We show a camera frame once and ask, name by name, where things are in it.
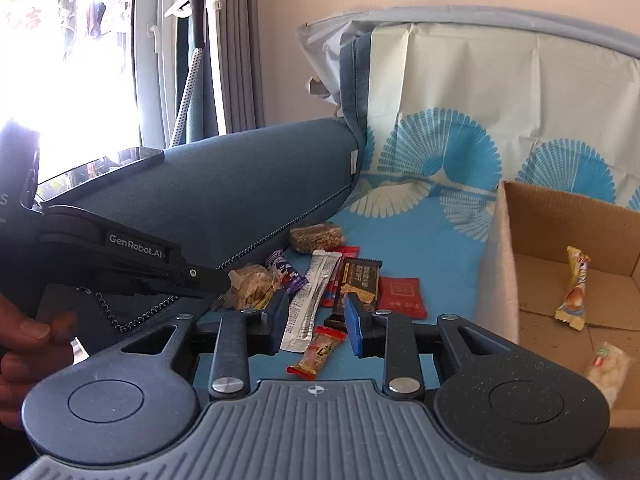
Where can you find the clear cracker packet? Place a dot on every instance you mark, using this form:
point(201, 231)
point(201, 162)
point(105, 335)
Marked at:
point(252, 285)

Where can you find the grey curtain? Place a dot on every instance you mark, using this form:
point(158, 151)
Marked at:
point(240, 60)

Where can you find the red stick packet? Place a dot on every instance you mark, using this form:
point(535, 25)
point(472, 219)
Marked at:
point(334, 280)

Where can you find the white-green snack packet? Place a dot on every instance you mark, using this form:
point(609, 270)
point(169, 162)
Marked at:
point(607, 372)

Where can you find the cardboard box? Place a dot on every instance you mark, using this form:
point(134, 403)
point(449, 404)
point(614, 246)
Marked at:
point(545, 220)

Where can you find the dark chocolate bar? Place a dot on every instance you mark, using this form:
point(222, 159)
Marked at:
point(361, 277)

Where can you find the hanging clothes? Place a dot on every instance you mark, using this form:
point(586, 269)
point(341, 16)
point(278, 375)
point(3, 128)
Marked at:
point(95, 5)

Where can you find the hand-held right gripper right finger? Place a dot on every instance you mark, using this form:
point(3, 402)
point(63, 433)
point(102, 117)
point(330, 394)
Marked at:
point(355, 325)

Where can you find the fan-print sofa cover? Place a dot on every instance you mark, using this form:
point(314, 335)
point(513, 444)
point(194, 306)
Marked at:
point(440, 110)

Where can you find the person's left hand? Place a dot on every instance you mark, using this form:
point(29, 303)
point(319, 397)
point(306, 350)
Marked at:
point(20, 360)

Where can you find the white window frame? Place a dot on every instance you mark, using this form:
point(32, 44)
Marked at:
point(150, 60)

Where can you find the white steamer hanger stand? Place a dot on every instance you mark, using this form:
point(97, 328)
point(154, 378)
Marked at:
point(220, 0)

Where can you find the brown nut snack bag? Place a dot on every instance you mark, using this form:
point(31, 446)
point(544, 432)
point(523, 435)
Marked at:
point(317, 236)

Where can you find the red square packet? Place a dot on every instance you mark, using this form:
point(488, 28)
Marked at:
point(402, 296)

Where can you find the yellow snack packet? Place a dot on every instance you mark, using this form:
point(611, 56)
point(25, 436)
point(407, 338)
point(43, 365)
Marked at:
point(575, 295)

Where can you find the purple snack packet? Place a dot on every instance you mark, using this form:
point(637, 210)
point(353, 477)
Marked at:
point(285, 267)

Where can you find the black smartphone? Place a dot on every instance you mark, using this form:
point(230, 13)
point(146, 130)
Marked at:
point(105, 165)

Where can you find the silver stick packet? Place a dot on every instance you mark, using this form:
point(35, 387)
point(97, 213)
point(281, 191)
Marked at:
point(310, 300)

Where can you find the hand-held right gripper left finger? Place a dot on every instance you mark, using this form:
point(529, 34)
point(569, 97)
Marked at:
point(278, 327)

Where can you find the small red-orange snack bar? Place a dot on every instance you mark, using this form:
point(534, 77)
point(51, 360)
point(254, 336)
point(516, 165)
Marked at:
point(316, 352)

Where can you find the blue fabric sofa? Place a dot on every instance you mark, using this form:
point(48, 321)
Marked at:
point(225, 185)

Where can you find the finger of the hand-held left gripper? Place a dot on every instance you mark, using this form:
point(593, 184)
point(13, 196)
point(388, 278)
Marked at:
point(192, 274)

